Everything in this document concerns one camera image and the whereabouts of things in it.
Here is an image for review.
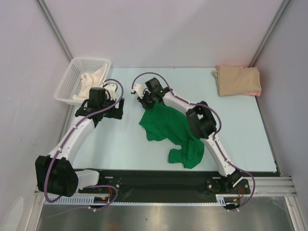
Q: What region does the aluminium corner post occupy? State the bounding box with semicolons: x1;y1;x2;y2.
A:
249;0;293;67
35;0;74;62

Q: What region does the green t shirt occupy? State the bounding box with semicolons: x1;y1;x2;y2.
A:
139;103;205;169

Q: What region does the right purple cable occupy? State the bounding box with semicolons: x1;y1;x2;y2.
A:
131;72;256;212

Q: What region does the aluminium front rail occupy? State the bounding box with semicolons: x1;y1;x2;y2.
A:
47;176;295;197

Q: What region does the left grey cable duct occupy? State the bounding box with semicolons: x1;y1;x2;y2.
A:
53;195;110;205

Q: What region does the folded tan t shirt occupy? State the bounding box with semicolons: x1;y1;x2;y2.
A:
211;64;262;96

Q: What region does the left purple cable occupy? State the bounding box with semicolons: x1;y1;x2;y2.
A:
44;78;126;218

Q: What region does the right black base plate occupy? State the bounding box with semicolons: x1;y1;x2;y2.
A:
205;178;251;195

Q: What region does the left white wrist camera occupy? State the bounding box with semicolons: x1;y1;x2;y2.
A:
101;82;118;101

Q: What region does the right aluminium corner post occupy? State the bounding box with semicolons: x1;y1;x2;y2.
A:
249;0;293;67

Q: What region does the left aluminium corner post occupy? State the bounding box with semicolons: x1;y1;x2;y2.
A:
35;0;74;62

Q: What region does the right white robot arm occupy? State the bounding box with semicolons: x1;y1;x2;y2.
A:
131;77;243;193

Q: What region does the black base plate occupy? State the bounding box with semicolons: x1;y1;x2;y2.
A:
78;171;122;194
205;178;251;195

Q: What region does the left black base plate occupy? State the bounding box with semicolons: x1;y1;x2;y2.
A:
78;171;122;194

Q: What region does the cream t shirt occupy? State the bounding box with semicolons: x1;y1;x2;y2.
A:
73;63;108;100

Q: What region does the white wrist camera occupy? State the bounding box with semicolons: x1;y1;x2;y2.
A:
101;82;118;101
131;84;145;97

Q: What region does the white plastic basket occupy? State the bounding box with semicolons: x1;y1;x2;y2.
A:
54;57;112;105

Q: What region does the right grey cable duct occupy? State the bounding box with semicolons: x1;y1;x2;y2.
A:
216;194;241;206

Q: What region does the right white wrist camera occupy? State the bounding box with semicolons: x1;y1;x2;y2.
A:
131;84;145;97

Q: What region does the grey cable duct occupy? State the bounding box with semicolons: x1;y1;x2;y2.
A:
216;194;241;206
53;195;110;205

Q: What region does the purple cable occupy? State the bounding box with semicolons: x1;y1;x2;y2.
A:
44;78;126;218
131;72;256;212

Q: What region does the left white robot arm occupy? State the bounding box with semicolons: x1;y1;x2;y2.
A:
35;83;124;203

